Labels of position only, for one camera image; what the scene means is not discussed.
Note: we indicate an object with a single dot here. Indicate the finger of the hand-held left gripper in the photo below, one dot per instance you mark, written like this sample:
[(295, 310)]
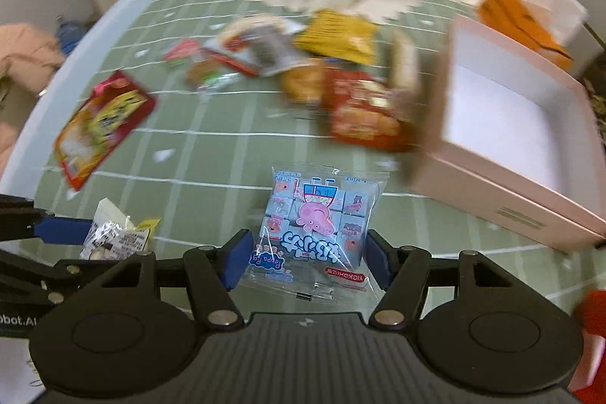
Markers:
[(61, 231), (52, 278)]

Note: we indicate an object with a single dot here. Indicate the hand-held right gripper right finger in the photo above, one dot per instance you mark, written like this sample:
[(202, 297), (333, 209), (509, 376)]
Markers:
[(378, 262)]

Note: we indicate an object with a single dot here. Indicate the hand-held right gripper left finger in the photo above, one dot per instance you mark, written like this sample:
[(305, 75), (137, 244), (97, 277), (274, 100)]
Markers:
[(239, 259)]

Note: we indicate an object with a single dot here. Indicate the small white yellow snack packet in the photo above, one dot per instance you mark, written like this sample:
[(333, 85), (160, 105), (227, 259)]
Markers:
[(116, 233)]

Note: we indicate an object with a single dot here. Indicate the blue pig candy packet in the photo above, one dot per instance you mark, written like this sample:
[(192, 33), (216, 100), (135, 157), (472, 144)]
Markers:
[(315, 224)]

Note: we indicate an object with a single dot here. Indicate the green striped tablecloth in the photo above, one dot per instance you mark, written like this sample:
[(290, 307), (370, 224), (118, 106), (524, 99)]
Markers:
[(213, 158)]

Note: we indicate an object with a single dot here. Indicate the red yellow noodle snack packet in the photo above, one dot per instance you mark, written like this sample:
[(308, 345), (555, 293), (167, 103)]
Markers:
[(104, 124)]

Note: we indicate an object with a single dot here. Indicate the pink cloth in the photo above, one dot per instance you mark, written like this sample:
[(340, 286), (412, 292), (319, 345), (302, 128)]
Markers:
[(23, 58)]

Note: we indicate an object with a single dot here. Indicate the round cookie packet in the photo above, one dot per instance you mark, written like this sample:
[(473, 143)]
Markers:
[(303, 82)]

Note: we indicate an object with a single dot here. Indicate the blue bottle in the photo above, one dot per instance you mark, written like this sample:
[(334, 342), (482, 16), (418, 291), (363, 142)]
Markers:
[(71, 31)]

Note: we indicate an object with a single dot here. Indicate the brown white snack packet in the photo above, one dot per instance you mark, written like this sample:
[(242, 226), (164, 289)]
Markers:
[(403, 58)]

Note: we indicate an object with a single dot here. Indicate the grey white snack packet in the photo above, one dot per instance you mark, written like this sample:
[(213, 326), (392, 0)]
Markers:
[(271, 46)]

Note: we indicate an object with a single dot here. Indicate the small red green packet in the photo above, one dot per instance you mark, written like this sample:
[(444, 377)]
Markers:
[(182, 51)]

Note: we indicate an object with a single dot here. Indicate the red object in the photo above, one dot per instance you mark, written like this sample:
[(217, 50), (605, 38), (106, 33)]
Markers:
[(592, 319)]

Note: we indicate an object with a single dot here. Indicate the orange bag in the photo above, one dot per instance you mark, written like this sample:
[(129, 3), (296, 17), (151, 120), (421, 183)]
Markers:
[(521, 25)]

